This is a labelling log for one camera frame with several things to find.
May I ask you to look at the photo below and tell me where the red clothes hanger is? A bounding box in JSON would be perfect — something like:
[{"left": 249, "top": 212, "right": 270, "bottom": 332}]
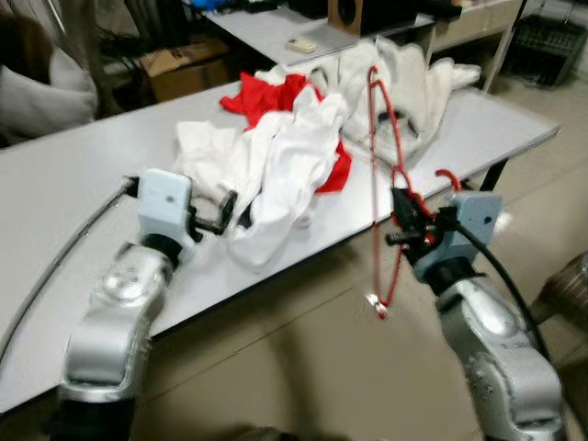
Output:
[{"left": 366, "top": 66, "right": 460, "bottom": 321}]

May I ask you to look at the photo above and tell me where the long white table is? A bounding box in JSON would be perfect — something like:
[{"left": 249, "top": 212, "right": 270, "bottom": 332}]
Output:
[{"left": 0, "top": 87, "right": 561, "bottom": 414}]

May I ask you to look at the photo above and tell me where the open brown cardboard box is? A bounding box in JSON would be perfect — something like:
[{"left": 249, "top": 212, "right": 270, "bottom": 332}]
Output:
[{"left": 138, "top": 37, "right": 232, "bottom": 102}]

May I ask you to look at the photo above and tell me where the grey metal chair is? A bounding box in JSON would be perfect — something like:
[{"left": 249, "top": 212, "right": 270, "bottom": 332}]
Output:
[{"left": 533, "top": 253, "right": 588, "bottom": 327}]

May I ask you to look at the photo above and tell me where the small white table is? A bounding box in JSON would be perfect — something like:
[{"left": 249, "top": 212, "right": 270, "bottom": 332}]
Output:
[{"left": 204, "top": 0, "right": 437, "bottom": 70}]

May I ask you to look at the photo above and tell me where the wooden speaker box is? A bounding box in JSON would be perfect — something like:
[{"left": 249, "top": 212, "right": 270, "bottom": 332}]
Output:
[{"left": 328, "top": 0, "right": 419, "bottom": 38}]

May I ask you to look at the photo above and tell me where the beige wooden desk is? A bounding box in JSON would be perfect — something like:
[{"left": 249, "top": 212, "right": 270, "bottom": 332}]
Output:
[{"left": 427, "top": 0, "right": 529, "bottom": 93}]

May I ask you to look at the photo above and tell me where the grey white pillow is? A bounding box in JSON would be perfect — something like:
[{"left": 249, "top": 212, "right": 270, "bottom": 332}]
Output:
[{"left": 0, "top": 46, "right": 99, "bottom": 146}]

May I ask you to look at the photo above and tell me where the black plastic crate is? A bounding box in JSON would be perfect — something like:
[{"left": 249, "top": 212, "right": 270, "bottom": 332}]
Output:
[{"left": 503, "top": 14, "right": 588, "bottom": 88}]

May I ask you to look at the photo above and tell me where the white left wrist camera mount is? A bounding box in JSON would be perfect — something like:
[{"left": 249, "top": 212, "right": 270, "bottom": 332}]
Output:
[{"left": 136, "top": 168, "right": 196, "bottom": 242}]

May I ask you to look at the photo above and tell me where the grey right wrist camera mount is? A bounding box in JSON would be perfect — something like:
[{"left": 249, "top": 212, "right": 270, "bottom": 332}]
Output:
[{"left": 413, "top": 190, "right": 504, "bottom": 277}]

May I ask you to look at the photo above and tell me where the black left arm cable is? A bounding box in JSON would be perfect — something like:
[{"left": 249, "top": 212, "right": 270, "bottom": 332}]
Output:
[{"left": 0, "top": 177, "right": 141, "bottom": 364}]

